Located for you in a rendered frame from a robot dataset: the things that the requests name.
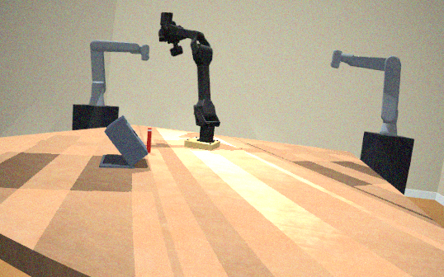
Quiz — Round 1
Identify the light blue sloped panel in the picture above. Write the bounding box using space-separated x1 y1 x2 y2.
99 115 149 169

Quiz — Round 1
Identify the dark red peg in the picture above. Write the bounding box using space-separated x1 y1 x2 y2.
147 128 153 153

